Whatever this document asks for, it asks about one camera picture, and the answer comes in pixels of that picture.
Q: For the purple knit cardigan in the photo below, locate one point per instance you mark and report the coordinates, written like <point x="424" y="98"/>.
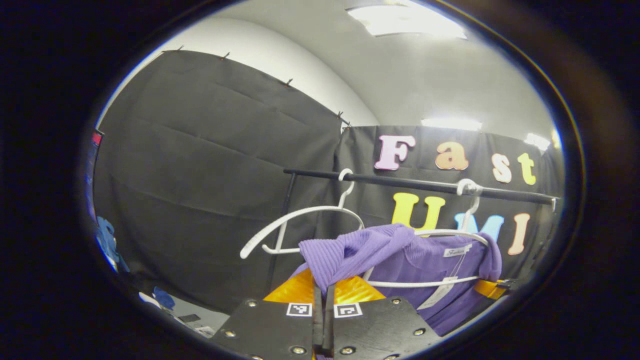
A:
<point x="400" y="255"/>

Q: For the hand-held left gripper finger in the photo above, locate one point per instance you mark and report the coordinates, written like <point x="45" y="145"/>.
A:
<point x="329" y="325"/>
<point x="318" y="325"/>

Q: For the small blue cloth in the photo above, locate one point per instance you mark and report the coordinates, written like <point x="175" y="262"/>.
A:
<point x="164" y="298"/>

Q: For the black clothes rack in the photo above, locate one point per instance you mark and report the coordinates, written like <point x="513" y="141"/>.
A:
<point x="415" y="184"/>

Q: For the white plastic hanger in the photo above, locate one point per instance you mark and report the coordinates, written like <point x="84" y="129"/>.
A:
<point x="300" y="216"/>

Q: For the large ceiling light panel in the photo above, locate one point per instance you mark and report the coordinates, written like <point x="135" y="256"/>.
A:
<point x="405" y="20"/>

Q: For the black backdrop cloth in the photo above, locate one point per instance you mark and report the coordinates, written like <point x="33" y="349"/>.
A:
<point x="200" y="165"/>

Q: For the white hanger with wide shoulders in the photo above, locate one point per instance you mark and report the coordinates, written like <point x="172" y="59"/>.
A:
<point x="470" y="205"/>

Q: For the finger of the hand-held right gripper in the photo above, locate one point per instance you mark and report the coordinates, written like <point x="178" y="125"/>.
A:
<point x="490" y="288"/>

